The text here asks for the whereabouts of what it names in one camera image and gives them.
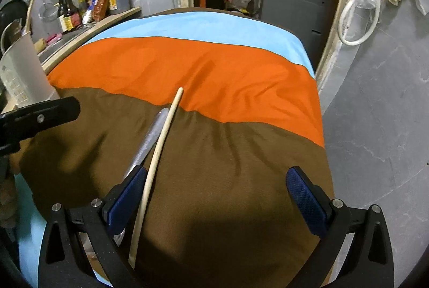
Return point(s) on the yellow sponge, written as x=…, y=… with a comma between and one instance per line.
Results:
x=39, y=45

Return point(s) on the pink soap dish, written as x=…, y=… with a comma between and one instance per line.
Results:
x=53, y=38

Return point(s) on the red chili powder bag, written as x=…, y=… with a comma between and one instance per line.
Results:
x=101, y=3

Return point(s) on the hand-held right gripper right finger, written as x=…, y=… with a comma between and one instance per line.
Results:
x=306, y=202

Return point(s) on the dark pump bottle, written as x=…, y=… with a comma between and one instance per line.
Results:
x=62, y=9

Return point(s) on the wooden chopstick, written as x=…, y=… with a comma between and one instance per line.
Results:
x=161, y=147

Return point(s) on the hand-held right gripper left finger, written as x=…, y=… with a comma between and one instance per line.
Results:
x=129, y=195

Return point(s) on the striped brown blue orange cloth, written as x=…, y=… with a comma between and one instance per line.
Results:
x=218, y=107

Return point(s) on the large soy sauce bottle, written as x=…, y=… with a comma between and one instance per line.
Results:
x=72, y=20

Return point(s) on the person's left hand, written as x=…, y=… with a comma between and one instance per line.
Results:
x=6, y=204

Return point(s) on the wooden spatula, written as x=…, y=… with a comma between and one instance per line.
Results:
x=30, y=13

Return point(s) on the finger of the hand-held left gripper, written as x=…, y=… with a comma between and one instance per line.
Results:
x=40, y=118

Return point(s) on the grey cabinet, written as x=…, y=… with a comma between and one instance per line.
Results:
x=291, y=16

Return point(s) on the white plastic utensil holder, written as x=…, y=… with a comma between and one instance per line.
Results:
x=23, y=73

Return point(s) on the white blue packet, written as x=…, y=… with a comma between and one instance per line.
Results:
x=87, y=15

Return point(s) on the black wok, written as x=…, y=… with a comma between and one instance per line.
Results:
x=13, y=11

